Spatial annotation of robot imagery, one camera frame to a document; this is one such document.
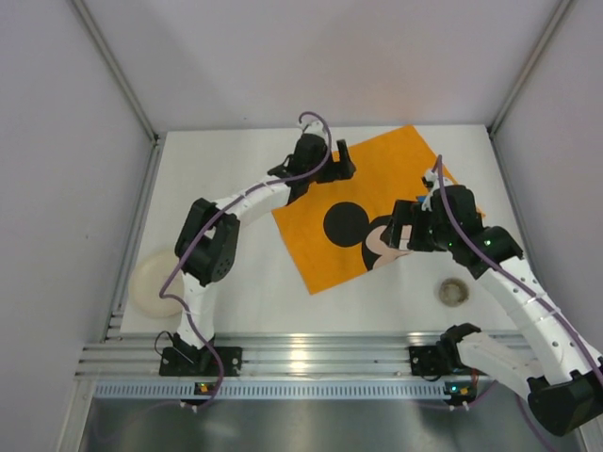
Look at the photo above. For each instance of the small grey ceramic cup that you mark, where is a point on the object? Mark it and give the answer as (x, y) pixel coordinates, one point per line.
(453, 292)

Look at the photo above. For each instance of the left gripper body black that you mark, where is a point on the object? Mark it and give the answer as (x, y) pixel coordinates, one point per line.
(330, 169)

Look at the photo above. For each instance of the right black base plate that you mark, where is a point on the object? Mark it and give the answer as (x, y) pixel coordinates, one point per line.
(428, 363)

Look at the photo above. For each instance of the slotted grey cable duct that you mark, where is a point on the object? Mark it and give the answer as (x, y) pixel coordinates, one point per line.
(285, 390)

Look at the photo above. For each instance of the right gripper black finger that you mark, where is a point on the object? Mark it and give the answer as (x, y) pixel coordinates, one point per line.
(402, 215)
(405, 234)

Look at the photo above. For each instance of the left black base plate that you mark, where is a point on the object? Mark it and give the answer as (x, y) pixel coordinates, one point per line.
(181, 359)

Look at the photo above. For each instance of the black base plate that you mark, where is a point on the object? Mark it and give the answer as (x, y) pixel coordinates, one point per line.
(428, 363)
(181, 359)

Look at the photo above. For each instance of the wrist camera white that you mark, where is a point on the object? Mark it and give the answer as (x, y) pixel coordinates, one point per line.
(314, 127)
(433, 181)

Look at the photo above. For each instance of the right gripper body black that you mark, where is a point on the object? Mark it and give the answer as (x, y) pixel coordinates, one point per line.
(415, 228)

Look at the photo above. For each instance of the orange cartoon mouse placemat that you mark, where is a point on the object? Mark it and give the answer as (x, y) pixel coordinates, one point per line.
(333, 231)

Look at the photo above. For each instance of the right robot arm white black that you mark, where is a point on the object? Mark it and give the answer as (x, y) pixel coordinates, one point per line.
(563, 382)

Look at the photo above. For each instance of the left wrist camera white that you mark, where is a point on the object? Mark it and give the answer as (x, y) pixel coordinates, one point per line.
(314, 127)

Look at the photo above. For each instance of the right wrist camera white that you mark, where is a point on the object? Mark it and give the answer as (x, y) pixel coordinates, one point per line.
(433, 181)

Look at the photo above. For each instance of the cream round plate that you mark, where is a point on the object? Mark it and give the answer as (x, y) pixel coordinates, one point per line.
(146, 281)

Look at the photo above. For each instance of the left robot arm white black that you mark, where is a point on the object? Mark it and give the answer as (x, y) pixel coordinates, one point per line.
(206, 246)

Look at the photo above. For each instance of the aluminium mounting rail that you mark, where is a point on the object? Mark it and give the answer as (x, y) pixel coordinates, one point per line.
(297, 356)

